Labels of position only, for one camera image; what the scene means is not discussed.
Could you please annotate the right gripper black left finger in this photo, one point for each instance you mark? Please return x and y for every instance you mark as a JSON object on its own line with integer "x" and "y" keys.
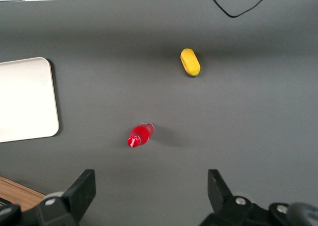
{"x": 79, "y": 193}

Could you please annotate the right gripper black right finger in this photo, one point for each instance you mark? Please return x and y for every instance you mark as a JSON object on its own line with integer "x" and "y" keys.
{"x": 218, "y": 193}

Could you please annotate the cream rectangular tray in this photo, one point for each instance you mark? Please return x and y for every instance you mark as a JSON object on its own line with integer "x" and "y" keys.
{"x": 24, "y": 99}

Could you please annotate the brown wooden board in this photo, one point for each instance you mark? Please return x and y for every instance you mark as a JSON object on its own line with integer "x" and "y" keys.
{"x": 17, "y": 193}

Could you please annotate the red plastic soda bottle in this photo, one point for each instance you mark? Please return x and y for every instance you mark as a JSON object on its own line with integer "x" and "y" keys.
{"x": 139, "y": 135}

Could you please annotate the yellow oblong toy fruit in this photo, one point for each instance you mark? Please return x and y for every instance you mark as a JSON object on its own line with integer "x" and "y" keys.
{"x": 190, "y": 62}

